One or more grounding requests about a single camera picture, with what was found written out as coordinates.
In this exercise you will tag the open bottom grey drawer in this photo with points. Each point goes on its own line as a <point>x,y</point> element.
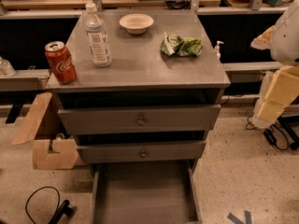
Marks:
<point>150,192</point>

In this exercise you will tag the clear plastic water bottle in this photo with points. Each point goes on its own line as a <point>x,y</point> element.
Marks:
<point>97,37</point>

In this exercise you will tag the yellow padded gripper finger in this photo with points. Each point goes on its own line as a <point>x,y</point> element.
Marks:
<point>278,91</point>
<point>263,41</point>

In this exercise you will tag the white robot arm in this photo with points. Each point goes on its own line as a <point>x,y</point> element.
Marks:
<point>284,47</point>

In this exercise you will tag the clear plastic container left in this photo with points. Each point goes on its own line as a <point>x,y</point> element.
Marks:
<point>6,69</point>

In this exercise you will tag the red cola can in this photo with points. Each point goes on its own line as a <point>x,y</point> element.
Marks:
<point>60,61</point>

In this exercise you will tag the green jalapeno chip bag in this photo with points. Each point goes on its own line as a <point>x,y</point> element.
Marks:
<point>175,45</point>

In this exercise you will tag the top grey drawer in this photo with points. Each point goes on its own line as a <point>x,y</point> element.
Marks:
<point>146,119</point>

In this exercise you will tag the cardboard box with flaps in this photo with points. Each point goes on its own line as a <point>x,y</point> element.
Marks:
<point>51,149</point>

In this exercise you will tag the grey drawer cabinet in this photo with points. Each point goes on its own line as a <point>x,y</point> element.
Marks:
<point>141,75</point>

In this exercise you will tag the white pump dispenser bottle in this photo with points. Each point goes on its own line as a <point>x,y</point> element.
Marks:
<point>217,48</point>

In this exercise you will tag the black stand foot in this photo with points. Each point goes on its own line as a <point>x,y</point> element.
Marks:
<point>63,209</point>

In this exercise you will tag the white ceramic bowl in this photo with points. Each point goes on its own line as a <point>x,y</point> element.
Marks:
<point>136,24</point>

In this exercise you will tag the middle grey drawer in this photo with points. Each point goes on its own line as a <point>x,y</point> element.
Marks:
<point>161,151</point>

